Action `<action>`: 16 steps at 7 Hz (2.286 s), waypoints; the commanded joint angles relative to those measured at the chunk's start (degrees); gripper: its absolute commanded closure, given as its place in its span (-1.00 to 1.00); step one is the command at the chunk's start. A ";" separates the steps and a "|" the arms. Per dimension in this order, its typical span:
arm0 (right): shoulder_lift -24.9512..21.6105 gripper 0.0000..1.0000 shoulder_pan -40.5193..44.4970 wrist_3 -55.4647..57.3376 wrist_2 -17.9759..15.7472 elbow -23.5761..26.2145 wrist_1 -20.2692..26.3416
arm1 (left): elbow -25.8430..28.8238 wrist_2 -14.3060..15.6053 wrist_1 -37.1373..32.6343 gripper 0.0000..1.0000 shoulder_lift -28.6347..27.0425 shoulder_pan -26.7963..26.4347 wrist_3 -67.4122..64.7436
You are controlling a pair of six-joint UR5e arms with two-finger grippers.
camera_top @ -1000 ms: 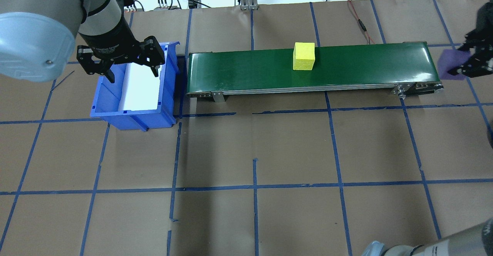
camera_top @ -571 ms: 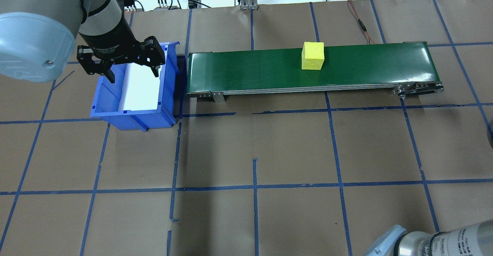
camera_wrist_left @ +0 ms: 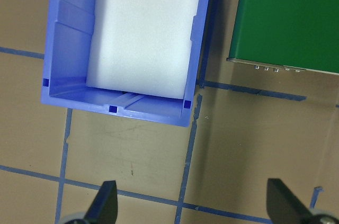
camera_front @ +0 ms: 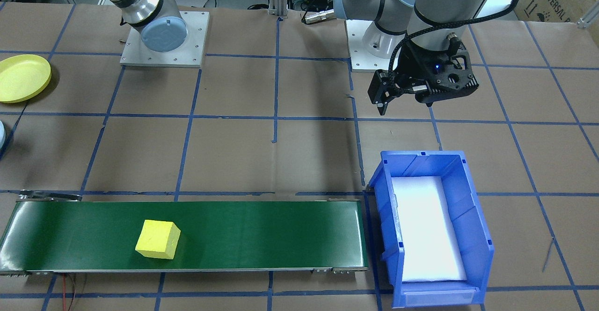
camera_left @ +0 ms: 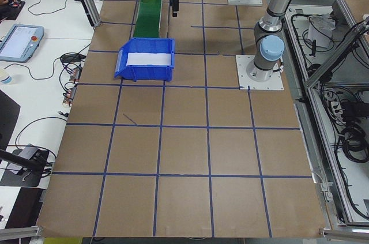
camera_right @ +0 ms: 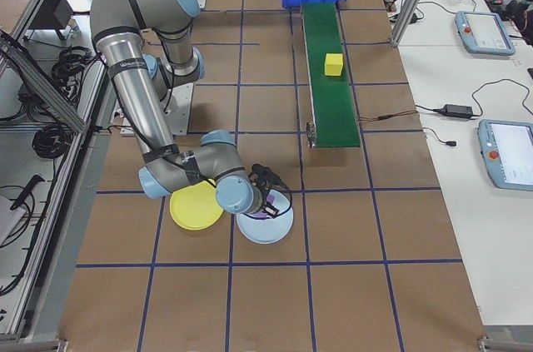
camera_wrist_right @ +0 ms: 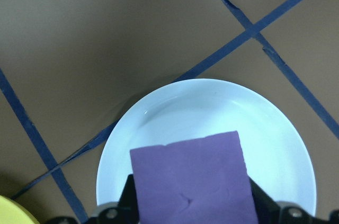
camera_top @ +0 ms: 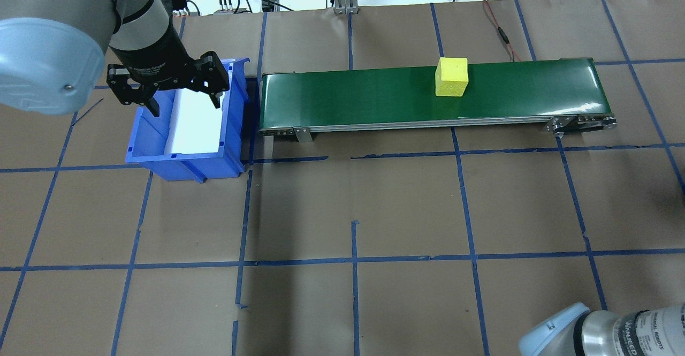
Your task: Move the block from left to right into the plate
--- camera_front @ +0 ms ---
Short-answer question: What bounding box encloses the yellow foam block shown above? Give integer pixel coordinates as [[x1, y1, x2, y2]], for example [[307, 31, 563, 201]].
[[135, 219, 182, 260]]

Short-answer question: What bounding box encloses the yellow plate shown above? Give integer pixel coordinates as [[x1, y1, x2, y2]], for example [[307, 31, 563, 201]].
[[0, 55, 52, 104]]

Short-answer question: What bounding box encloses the blue plastic storage bin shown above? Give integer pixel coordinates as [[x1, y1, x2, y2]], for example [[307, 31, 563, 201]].
[[368, 150, 495, 309]]

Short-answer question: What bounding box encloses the white foam pad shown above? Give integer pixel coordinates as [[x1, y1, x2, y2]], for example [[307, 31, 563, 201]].
[[390, 176, 468, 282]]

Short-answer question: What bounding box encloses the aluminium profile bar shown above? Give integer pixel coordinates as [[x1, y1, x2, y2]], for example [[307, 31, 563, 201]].
[[577, 8, 599, 29]]

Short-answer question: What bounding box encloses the green belt conveyor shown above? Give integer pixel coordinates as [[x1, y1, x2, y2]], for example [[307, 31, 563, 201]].
[[0, 190, 369, 276]]

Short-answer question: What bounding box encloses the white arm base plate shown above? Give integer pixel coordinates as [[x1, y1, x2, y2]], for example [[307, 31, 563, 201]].
[[345, 20, 412, 73], [120, 11, 210, 68]]

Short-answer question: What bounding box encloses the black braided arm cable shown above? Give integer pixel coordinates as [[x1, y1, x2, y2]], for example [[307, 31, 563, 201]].
[[391, 0, 522, 75]]

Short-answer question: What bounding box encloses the silver cable connector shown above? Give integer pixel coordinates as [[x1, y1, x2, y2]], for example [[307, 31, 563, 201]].
[[302, 8, 336, 24]]

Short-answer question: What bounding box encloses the red cable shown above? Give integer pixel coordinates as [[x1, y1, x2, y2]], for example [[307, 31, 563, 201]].
[[61, 274, 78, 311]]

